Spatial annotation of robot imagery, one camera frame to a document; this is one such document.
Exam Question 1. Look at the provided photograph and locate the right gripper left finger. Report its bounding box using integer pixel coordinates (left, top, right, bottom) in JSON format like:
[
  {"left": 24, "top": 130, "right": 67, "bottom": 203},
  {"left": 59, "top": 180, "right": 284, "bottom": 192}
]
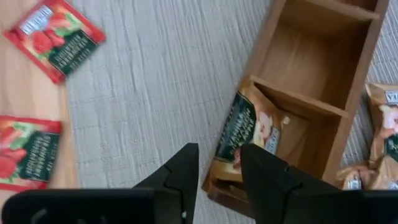
[{"left": 133, "top": 142, "right": 200, "bottom": 224}]

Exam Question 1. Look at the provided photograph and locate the grey woven placemat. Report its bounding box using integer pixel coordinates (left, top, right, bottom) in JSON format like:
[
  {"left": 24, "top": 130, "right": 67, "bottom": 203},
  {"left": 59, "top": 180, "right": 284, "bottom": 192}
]
[{"left": 63, "top": 0, "right": 398, "bottom": 224}]

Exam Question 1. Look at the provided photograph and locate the three-compartment wooden tray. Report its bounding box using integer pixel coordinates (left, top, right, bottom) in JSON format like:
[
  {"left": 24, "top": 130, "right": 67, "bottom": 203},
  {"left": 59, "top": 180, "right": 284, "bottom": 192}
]
[{"left": 201, "top": 0, "right": 391, "bottom": 218}]

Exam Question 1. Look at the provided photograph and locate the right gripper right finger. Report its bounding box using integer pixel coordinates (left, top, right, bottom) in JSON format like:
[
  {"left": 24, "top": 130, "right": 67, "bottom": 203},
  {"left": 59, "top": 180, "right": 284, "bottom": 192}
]
[{"left": 239, "top": 142, "right": 341, "bottom": 224}]

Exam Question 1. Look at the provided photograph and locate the red strawberry tea packet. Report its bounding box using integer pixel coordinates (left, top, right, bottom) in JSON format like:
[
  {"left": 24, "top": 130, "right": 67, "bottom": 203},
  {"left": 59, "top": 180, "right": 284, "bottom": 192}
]
[
  {"left": 2, "top": 0, "right": 107, "bottom": 85},
  {"left": 0, "top": 114, "right": 63, "bottom": 192}
]

